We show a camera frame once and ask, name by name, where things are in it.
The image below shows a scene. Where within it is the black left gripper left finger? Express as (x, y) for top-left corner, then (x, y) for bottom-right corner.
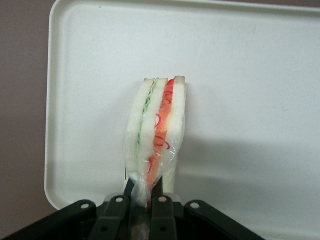
(0, 177), (136, 240)

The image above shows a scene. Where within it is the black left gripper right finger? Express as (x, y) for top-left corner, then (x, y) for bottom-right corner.
(149, 174), (267, 240)

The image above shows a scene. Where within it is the plastic triangle sandwich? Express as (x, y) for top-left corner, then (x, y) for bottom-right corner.
(121, 74), (188, 210)

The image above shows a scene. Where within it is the cream plastic tray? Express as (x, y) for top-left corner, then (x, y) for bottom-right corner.
(44, 0), (320, 240)

